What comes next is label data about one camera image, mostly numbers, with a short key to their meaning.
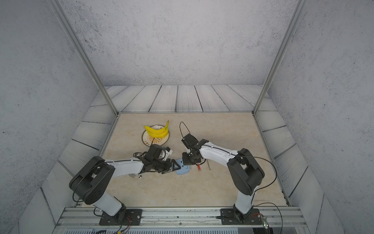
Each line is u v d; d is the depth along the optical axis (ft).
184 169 2.83
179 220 2.38
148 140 3.41
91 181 1.48
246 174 1.53
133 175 2.84
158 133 3.37
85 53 2.89
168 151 2.85
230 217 2.38
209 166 2.99
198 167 2.97
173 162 2.68
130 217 2.38
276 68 3.07
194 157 2.49
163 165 2.59
